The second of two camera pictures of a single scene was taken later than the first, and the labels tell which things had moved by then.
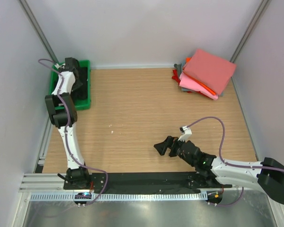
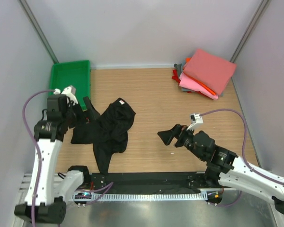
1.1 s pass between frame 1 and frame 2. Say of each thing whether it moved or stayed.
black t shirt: moved
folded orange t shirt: stayed
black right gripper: moved
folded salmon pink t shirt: stayed
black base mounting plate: stayed
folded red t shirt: stayed
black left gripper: moved
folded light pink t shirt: stayed
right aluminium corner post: stayed
